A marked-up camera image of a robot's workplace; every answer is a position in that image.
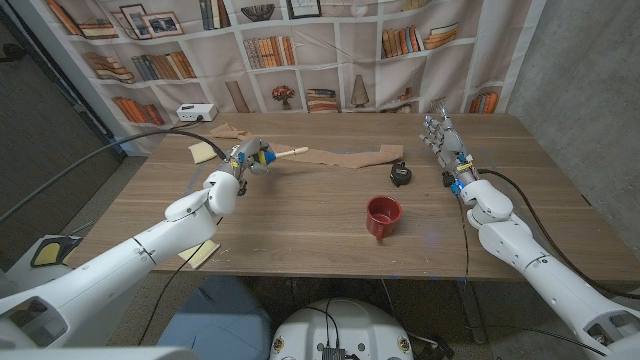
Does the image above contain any printed bookshelf backdrop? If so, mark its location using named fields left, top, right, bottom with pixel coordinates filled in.
left=9, top=0, right=549, bottom=156

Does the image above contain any yellow sponge near edge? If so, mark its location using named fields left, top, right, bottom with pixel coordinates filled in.
left=177, top=238, right=221, bottom=270

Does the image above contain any colourful brush with wooden handle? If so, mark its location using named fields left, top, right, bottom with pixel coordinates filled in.
left=252, top=146, right=310, bottom=167

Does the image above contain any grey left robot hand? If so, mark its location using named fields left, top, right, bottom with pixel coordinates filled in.
left=217, top=137, right=277, bottom=182

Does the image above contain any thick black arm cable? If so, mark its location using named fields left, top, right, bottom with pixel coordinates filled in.
left=0, top=128, right=229, bottom=224
left=478, top=168, right=640, bottom=300

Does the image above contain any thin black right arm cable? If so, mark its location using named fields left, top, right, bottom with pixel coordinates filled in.
left=452, top=192, right=472, bottom=301

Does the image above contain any white power box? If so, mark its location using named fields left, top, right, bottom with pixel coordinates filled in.
left=176, top=103, right=219, bottom=123

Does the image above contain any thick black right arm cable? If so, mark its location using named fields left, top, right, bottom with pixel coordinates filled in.
left=478, top=168, right=640, bottom=300

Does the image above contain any black tape measure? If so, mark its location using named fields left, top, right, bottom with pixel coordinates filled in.
left=389, top=160, right=414, bottom=189

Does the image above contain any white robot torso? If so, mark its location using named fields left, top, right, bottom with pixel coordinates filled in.
left=269, top=298, right=415, bottom=360

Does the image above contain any red mug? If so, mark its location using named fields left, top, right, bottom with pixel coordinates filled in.
left=365, top=195, right=404, bottom=242

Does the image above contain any yellow and black panel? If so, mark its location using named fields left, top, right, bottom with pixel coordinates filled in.
left=29, top=234, right=84, bottom=269

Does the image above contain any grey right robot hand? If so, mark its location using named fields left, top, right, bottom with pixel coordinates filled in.
left=419, top=112, right=482, bottom=190

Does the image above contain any blue-grey bin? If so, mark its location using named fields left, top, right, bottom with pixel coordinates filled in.
left=157, top=276, right=274, bottom=360

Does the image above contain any tan adhesive wrap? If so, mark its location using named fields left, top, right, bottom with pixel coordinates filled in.
left=209, top=122, right=405, bottom=170

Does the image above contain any yellow sponge far left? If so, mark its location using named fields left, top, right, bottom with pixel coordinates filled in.
left=188, top=141, right=218, bottom=165

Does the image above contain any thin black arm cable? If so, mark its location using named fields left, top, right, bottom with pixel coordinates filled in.
left=452, top=192, right=472, bottom=301
left=137, top=217, right=225, bottom=347

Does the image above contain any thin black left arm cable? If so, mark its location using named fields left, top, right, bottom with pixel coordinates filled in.
left=137, top=217, right=225, bottom=347

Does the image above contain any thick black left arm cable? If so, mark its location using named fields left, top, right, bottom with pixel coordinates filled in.
left=0, top=128, right=229, bottom=224

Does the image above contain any grey table leg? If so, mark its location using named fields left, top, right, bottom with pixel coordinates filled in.
left=455, top=279, right=489, bottom=346

